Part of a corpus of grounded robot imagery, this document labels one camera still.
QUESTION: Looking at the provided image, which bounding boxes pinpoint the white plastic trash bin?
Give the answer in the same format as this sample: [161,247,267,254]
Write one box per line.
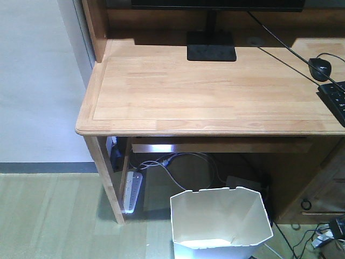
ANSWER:
[170,187,273,258]

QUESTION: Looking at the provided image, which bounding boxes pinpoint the light wooden desk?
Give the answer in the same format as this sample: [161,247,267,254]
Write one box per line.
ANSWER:
[75,1,344,224]

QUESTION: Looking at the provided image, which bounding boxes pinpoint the white power strip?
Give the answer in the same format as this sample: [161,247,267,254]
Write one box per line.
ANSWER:
[123,171,143,214]

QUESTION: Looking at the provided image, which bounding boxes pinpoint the black computer monitor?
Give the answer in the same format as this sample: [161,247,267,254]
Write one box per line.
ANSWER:
[131,1,305,62]

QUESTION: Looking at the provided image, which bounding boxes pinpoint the black computer mouse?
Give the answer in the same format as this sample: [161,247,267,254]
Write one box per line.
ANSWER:
[308,58,332,82]

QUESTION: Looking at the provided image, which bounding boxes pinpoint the black keyboard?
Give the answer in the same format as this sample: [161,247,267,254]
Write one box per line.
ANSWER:
[317,83,344,127]

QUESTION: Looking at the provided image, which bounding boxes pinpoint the grey cable under desk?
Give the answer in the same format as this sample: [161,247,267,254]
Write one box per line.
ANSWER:
[128,152,219,190]

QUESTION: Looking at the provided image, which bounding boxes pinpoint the black monitor cable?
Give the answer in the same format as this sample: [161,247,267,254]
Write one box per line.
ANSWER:
[247,11,345,92]

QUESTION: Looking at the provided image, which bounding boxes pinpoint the cable clutter on floor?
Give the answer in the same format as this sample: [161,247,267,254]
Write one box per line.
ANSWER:
[291,217,345,259]

